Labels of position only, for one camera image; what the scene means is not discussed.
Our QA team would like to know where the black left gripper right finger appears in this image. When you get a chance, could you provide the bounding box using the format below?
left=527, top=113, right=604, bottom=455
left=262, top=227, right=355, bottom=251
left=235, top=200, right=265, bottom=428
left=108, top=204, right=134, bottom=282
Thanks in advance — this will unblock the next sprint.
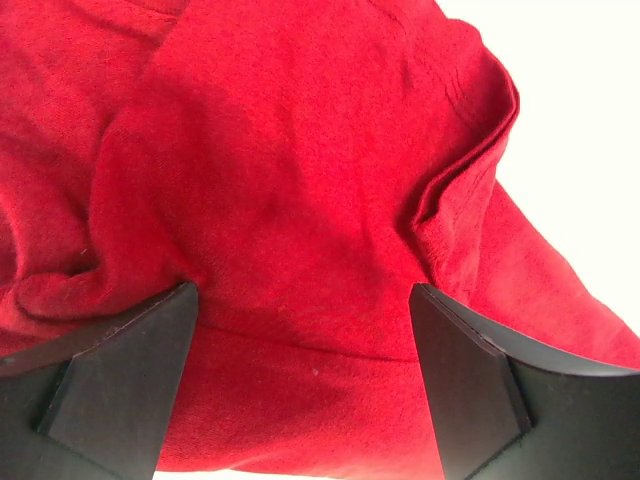
left=409, top=284, right=639, bottom=479

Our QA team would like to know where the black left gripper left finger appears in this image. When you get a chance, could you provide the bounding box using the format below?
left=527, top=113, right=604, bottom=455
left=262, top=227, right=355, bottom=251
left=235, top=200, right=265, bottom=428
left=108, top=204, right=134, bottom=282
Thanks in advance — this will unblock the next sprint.
left=1, top=283, right=198, bottom=480

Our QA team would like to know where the dark red t shirt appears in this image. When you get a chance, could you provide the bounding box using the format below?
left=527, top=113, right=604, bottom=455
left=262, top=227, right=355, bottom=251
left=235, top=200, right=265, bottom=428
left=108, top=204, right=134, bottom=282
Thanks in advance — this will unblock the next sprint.
left=1, top=1, right=639, bottom=479

